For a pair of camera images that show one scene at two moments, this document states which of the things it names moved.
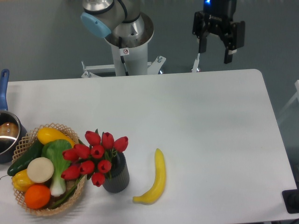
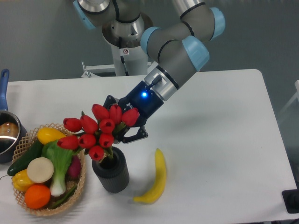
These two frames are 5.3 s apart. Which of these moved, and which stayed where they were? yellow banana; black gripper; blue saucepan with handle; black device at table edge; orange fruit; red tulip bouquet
Moved: black gripper; red tulip bouquet
Stayed: orange fruit; black device at table edge; yellow banana; blue saucepan with handle
